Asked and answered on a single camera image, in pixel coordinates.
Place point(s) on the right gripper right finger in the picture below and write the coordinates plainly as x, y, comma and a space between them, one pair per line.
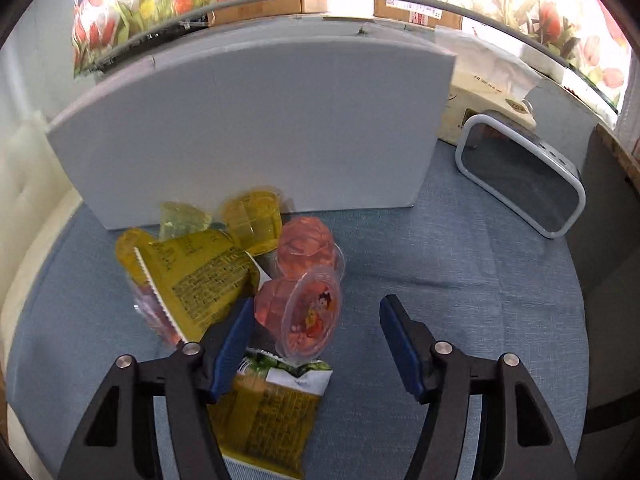
519, 437

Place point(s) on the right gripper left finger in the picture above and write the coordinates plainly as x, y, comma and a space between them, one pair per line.
116, 437

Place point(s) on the olive yellow snack packet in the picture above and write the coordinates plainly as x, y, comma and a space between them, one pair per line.
264, 426

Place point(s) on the green snack bag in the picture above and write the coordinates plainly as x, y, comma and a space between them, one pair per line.
312, 377

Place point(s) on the red jelly cup printed lid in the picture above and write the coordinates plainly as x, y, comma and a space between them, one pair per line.
302, 315

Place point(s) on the pale green jelly cup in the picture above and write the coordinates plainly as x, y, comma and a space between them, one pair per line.
178, 219

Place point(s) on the orange jelly cup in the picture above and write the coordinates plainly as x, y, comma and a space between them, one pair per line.
253, 220

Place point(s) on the pink jelly cup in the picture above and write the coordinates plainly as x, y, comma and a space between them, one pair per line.
306, 242

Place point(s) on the cream leather sofa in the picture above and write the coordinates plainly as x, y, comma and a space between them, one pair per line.
37, 199

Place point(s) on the grey framed speaker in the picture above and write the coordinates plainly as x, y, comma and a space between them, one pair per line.
522, 171

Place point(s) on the wooden side shelf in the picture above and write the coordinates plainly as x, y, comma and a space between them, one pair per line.
626, 161

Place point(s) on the cream tissue box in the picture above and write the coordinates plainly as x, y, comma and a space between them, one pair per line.
486, 79

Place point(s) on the white storage box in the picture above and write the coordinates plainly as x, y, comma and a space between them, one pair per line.
331, 114

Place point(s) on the cardboard box on sill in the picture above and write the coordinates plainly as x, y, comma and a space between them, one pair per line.
415, 13

